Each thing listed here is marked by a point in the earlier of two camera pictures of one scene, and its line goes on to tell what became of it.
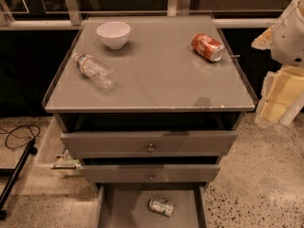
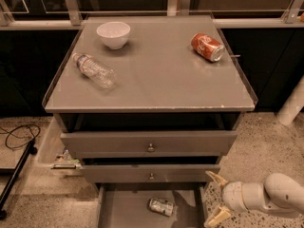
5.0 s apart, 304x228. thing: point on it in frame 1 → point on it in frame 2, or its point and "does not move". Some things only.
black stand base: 16,172 does not move
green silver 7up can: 161,206 does not move
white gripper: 289,37 → 232,196
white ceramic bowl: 114,34 does not move
